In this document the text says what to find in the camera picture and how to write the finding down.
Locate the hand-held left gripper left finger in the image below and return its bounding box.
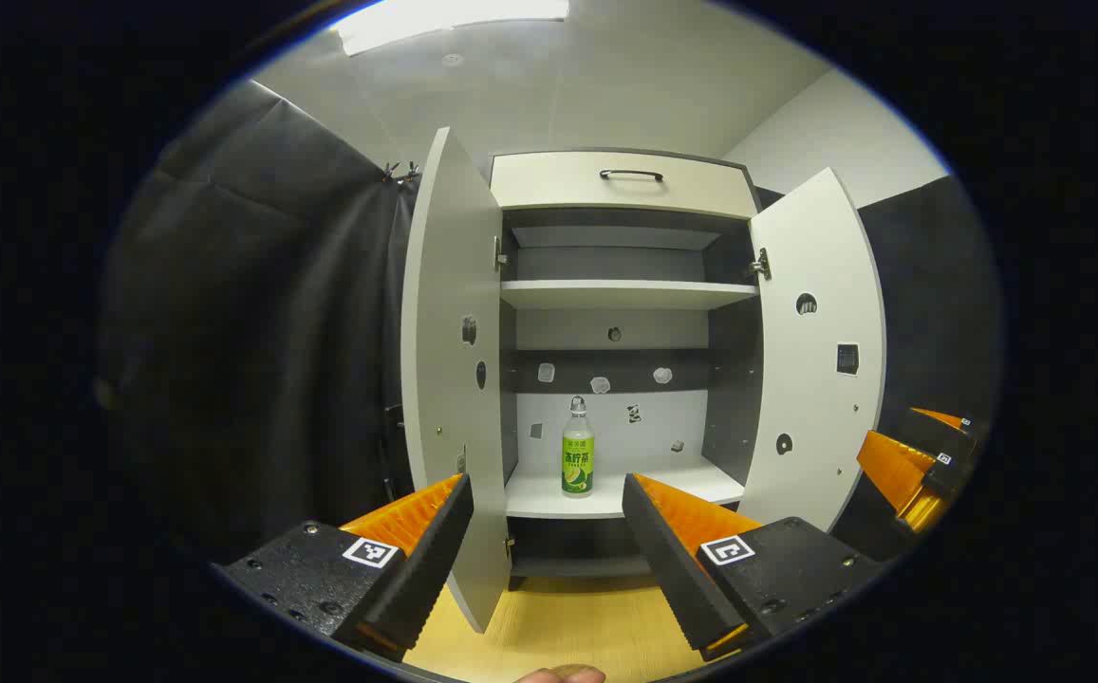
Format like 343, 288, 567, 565
212, 472, 475, 663

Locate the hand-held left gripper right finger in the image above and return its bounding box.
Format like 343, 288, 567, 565
622, 472, 886, 663

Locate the white cabinet door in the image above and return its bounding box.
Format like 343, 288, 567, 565
400, 127, 512, 635
736, 168, 888, 532

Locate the green label bottle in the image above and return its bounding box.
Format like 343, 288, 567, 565
561, 396, 596, 497

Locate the white cabinet shelf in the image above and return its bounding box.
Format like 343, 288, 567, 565
499, 279, 760, 311
505, 457, 747, 520

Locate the white and grey cabinet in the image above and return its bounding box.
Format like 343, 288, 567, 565
490, 149, 763, 594

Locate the black backdrop cloth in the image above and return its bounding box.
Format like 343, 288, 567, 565
98, 81, 1000, 570

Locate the ceiling light panel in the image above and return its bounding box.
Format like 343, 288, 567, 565
335, 0, 570, 56

